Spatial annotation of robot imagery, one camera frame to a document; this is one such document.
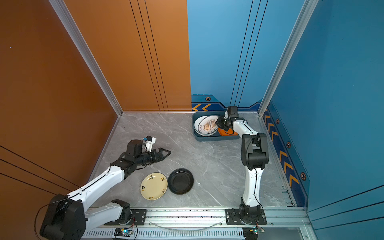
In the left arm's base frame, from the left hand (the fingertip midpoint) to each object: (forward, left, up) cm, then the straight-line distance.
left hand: (166, 153), depth 82 cm
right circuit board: (-35, -43, -13) cm, 57 cm away
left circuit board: (-35, +18, -14) cm, 42 cm away
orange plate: (+11, -36, +5) cm, 38 cm away
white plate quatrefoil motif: (+30, -16, -9) cm, 35 cm away
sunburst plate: (+27, -24, -7) cm, 37 cm away
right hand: (+27, -29, -4) cm, 40 cm away
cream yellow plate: (-14, +7, -13) cm, 20 cm away
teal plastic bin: (+22, -31, -14) cm, 40 cm away
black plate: (-11, -8, -12) cm, 18 cm away
